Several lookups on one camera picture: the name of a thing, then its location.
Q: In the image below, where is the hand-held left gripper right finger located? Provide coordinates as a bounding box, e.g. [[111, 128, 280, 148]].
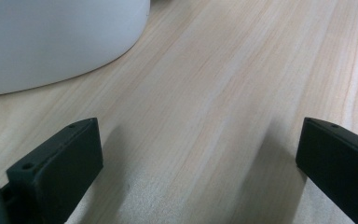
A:
[[295, 117, 358, 224]]

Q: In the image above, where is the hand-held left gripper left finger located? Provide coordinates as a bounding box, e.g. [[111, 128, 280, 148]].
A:
[[6, 117, 104, 224]]

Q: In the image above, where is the white lidded trash bin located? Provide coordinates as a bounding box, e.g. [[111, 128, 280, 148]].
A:
[[0, 0, 152, 99]]

